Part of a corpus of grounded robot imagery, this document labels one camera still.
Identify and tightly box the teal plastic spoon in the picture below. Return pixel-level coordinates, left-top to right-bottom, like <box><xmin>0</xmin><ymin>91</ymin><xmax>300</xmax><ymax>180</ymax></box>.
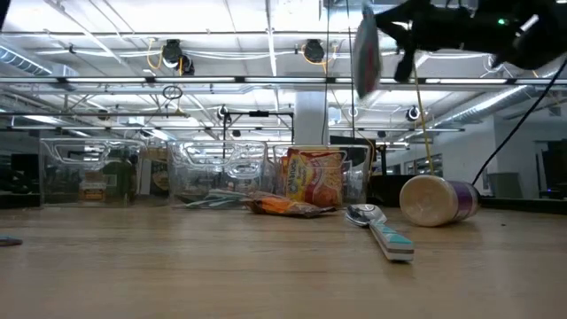
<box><xmin>175</xmin><ymin>197</ymin><xmax>249</xmax><ymax>210</ymax></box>

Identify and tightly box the white purple lidded cup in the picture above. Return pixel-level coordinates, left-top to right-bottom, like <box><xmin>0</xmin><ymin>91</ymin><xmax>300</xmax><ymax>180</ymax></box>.
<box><xmin>398</xmin><ymin>175</ymin><xmax>482</xmax><ymax>228</ymax></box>

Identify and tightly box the black hanging cable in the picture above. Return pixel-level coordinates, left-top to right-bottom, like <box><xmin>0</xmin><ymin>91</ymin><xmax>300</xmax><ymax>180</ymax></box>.
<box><xmin>346</xmin><ymin>0</ymin><xmax>355</xmax><ymax>139</ymax></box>

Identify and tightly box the black metal frame stand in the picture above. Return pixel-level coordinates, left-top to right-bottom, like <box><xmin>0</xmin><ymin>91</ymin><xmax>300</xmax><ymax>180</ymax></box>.
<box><xmin>222</xmin><ymin>110</ymin><xmax>296</xmax><ymax>150</ymax></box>

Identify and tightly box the yellow hanging cable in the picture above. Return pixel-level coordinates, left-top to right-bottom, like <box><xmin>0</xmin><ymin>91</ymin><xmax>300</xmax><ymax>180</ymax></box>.
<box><xmin>410</xmin><ymin>66</ymin><xmax>434</xmax><ymax>176</ymax></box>

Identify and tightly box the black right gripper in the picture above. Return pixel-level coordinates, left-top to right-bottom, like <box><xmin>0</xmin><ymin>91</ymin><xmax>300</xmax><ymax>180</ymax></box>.
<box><xmin>373</xmin><ymin>0</ymin><xmax>502</xmax><ymax>84</ymax></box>

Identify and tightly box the black cable loop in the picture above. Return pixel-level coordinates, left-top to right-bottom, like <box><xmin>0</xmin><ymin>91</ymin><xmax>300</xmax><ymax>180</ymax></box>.
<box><xmin>161</xmin><ymin>84</ymin><xmax>184</xmax><ymax>101</ymax></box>

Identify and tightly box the black table frame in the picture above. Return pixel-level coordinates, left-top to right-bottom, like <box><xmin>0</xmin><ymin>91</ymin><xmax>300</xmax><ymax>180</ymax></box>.
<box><xmin>0</xmin><ymin>192</ymin><xmax>567</xmax><ymax>215</ymax></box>

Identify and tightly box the taco seasoning mix packet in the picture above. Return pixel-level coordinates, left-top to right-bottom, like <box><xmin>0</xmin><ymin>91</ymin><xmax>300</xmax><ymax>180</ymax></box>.
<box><xmin>242</xmin><ymin>191</ymin><xmax>338</xmax><ymax>219</ymax></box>

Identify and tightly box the black background monitor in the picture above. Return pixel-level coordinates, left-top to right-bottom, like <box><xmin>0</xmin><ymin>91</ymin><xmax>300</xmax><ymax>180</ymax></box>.
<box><xmin>330</xmin><ymin>135</ymin><xmax>377</xmax><ymax>170</ymax></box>

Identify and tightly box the clear plastic container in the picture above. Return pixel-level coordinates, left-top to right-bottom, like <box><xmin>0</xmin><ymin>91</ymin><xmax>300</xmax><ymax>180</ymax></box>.
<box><xmin>167</xmin><ymin>140</ymin><xmax>269</xmax><ymax>206</ymax></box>
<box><xmin>38</xmin><ymin>136</ymin><xmax>150</xmax><ymax>208</ymax></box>
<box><xmin>270</xmin><ymin>144</ymin><xmax>373</xmax><ymax>209</ymax></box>

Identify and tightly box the silver ventilation duct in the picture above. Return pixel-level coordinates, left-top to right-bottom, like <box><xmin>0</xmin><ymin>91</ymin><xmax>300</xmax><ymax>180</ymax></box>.
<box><xmin>436</xmin><ymin>66</ymin><xmax>567</xmax><ymax>129</ymax></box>
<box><xmin>0</xmin><ymin>43</ymin><xmax>53</xmax><ymax>77</ymax></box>

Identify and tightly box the red ramen packet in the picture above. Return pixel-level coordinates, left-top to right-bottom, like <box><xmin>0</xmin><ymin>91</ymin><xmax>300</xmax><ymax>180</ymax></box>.
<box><xmin>285</xmin><ymin>148</ymin><xmax>346</xmax><ymax>208</ymax></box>

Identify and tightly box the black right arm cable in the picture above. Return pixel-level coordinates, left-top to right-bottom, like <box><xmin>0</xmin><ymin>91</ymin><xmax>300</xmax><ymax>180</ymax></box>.
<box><xmin>471</xmin><ymin>57</ymin><xmax>567</xmax><ymax>186</ymax></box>

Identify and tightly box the dark background screen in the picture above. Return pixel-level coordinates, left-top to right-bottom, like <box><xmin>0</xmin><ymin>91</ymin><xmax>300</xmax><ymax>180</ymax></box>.
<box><xmin>533</xmin><ymin>140</ymin><xmax>567</xmax><ymax>198</ymax></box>

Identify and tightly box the blue ramen packet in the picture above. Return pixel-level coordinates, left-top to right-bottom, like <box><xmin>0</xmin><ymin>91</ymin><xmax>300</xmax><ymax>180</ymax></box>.
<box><xmin>353</xmin><ymin>0</ymin><xmax>383</xmax><ymax>100</ymax></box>

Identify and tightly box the orange ramen packet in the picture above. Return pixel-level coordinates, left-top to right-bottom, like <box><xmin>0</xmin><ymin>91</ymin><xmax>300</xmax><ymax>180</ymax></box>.
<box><xmin>277</xmin><ymin>154</ymin><xmax>291</xmax><ymax>196</ymax></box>

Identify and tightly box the grey bin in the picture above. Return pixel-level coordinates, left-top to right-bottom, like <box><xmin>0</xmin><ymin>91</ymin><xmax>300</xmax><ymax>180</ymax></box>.
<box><xmin>485</xmin><ymin>171</ymin><xmax>525</xmax><ymax>198</ymax></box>

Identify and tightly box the green spice jar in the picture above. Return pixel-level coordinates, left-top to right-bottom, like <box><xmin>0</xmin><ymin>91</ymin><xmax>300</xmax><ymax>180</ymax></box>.
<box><xmin>102</xmin><ymin>157</ymin><xmax>134</xmax><ymax>205</ymax></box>

